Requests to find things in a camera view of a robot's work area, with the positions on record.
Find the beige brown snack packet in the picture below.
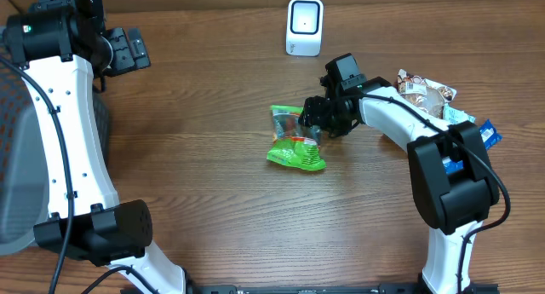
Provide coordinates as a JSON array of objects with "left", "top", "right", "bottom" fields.
[{"left": 396, "top": 69, "right": 457, "bottom": 118}]

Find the blue snack bar wrapper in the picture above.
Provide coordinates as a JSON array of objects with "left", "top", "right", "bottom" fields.
[{"left": 443, "top": 119, "right": 502, "bottom": 175}]

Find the white barcode scanner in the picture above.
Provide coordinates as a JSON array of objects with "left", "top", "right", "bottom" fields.
[{"left": 285, "top": 0, "right": 324, "bottom": 57}]

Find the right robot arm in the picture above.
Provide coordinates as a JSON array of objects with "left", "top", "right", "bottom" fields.
[{"left": 300, "top": 54, "right": 505, "bottom": 293}]

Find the grey plastic mesh basket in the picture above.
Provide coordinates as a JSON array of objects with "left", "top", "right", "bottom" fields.
[{"left": 1, "top": 55, "right": 119, "bottom": 260}]

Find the light teal snack packet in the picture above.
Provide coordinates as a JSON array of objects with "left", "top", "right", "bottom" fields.
[{"left": 443, "top": 104, "right": 476, "bottom": 124}]

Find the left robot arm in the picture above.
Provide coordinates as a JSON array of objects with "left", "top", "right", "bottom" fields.
[{"left": 3, "top": 0, "right": 191, "bottom": 294}]

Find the green snack packet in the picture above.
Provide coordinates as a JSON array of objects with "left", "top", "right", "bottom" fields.
[{"left": 267, "top": 105, "right": 326, "bottom": 171}]

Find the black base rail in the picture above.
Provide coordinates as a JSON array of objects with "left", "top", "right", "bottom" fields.
[{"left": 120, "top": 283, "right": 500, "bottom": 294}]

